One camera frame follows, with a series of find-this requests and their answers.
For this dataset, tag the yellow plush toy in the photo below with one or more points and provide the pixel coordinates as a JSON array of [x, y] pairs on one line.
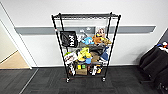
[[84, 53]]

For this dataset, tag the blue plush toy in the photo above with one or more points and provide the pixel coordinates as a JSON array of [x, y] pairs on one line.
[[87, 41]]

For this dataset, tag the small blue cup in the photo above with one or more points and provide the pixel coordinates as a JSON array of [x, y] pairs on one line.
[[88, 61]]

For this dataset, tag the brown paper package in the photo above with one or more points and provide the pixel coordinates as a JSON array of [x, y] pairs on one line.
[[95, 58]]

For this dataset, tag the orange plush toy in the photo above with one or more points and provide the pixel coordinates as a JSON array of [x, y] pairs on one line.
[[98, 39]]

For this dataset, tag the grey printed box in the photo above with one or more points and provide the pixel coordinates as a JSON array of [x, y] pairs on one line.
[[86, 31]]

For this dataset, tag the white printed toy box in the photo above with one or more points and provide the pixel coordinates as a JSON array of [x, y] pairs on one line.
[[70, 58]]

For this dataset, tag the black Huel bag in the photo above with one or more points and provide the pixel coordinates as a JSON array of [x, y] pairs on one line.
[[68, 39]]

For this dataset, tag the small green pack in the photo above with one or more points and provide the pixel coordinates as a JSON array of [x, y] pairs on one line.
[[84, 66]]

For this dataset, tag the small yellow bottle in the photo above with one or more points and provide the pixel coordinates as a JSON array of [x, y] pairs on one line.
[[79, 66]]

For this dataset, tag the blue white shark plush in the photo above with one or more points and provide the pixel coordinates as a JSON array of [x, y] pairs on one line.
[[105, 55]]

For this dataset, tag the doll picture box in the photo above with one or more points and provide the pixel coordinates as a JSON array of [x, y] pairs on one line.
[[100, 30]]

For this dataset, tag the brown cardboard box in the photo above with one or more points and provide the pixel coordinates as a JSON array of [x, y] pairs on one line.
[[82, 72]]

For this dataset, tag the striped black white pack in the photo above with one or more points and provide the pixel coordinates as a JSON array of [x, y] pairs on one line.
[[71, 69]]

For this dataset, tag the white black yellow toy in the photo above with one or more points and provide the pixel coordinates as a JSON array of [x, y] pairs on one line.
[[96, 70]]

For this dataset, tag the black chair with dark cover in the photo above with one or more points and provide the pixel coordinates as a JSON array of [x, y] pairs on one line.
[[155, 65]]

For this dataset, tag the colourful clutter pile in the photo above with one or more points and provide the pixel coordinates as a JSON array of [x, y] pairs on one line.
[[163, 46]]

